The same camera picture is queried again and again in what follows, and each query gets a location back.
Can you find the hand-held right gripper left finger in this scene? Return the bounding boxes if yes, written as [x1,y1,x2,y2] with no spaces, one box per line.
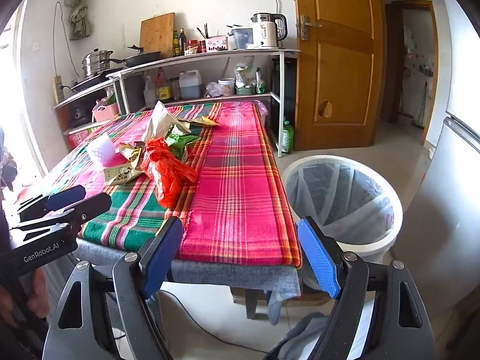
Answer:
[43,215,184,360]

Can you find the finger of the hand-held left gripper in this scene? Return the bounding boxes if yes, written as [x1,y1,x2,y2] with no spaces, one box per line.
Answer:
[10,193,113,241]
[19,184,87,222]

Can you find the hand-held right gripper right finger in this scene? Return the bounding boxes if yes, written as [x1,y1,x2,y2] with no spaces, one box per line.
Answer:
[262,215,437,360]

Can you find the white plastic trash bin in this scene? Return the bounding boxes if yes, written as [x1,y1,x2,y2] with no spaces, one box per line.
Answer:
[281,154,404,293]

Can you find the translucent bin liner bag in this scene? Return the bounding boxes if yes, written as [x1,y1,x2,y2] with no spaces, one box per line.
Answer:
[285,161,398,244]

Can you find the white paper bag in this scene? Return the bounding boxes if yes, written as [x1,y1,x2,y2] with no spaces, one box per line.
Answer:
[144,101,181,147]

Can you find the person's left hand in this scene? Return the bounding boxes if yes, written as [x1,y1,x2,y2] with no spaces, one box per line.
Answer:
[0,270,50,329]

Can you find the yellow snack packet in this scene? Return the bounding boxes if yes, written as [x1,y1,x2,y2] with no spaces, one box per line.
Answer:
[104,163,143,187]

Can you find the clear plastic cup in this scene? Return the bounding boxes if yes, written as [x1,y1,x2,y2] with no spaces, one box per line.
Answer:
[86,135,116,167]

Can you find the pink carton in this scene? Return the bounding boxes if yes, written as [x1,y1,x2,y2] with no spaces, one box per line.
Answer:
[64,122,106,151]

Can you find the grey underlay blanket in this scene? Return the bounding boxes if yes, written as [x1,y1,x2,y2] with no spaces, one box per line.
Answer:
[77,238,301,325]

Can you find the gold snack wrapper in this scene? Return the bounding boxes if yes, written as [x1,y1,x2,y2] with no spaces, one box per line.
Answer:
[119,141,145,166]

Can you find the grey-blue cloth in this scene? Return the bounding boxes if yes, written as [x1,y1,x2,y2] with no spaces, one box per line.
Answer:
[277,312,339,360]

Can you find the red plastic bag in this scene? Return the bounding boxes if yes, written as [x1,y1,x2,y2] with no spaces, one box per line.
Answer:
[140,137,199,209]

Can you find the small black appliance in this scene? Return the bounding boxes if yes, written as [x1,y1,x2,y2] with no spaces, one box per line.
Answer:
[69,101,94,125]

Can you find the pink woven basket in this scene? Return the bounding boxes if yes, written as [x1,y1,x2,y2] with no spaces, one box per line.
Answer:
[92,103,120,122]

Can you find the short white shelf rack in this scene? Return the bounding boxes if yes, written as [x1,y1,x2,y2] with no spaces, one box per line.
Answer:
[54,77,126,136]

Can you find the colourful snack bags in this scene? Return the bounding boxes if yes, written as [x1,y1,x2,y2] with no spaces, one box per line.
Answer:
[95,92,118,108]

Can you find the pink green plaid cloth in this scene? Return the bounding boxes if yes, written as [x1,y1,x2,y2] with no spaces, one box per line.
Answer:
[45,101,302,269]

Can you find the green snack wrapper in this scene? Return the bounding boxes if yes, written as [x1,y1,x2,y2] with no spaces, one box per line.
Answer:
[170,135,202,161]
[165,122,193,147]

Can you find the black induction cooker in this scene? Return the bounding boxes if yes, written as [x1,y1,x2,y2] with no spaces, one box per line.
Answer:
[70,71,124,92]

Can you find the green plastic bottle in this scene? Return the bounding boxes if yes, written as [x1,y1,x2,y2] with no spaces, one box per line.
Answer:
[280,120,295,154]

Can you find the white spray bottle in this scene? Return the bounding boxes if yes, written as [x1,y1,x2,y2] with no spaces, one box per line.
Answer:
[143,75,157,102]

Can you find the red cap sauce bottle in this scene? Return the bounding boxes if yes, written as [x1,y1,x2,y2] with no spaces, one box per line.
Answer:
[155,67,172,102]

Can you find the steel steamer pot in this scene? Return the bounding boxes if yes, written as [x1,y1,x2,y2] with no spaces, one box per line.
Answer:
[82,48,113,79]

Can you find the thin yellow wrapper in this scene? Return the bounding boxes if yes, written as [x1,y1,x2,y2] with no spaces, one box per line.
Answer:
[190,116,220,128]

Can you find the grey refrigerator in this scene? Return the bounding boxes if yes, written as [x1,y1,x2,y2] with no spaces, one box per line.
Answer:
[392,0,480,331]

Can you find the clear oil jug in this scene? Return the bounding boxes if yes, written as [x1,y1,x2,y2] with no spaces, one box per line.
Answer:
[179,70,203,99]

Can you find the black frying pan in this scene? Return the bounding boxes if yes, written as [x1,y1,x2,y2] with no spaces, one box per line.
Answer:
[110,46,162,69]

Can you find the crumpled clear plastic bag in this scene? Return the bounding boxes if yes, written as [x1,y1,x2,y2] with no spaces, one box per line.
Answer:
[204,82,226,98]

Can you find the wooden door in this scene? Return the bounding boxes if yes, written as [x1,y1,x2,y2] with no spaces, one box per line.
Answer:
[292,0,387,151]

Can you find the wooden cutting board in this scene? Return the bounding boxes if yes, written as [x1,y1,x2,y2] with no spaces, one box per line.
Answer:
[139,12,176,59]

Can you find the hanging grey-green cloth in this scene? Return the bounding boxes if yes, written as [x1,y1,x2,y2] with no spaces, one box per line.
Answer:
[64,0,93,40]

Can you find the long white shelf rack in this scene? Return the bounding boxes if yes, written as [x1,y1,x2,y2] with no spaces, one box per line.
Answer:
[107,48,302,158]

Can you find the green white food bags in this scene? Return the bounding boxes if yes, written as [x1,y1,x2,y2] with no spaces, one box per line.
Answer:
[234,56,268,94]

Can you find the pink chopstick holder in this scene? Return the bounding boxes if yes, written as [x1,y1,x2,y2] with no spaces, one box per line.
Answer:
[204,35,229,52]

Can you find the clear plastic container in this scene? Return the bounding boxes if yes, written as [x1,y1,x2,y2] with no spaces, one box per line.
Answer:
[229,26,253,50]

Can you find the white electric kettle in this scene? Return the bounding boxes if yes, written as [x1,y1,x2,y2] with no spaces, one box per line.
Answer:
[250,12,288,50]

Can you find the black floor cable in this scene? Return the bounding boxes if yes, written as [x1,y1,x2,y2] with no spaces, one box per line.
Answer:
[161,292,271,354]

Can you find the metal door handle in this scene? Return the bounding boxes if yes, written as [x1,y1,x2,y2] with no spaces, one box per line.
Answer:
[296,15,322,42]

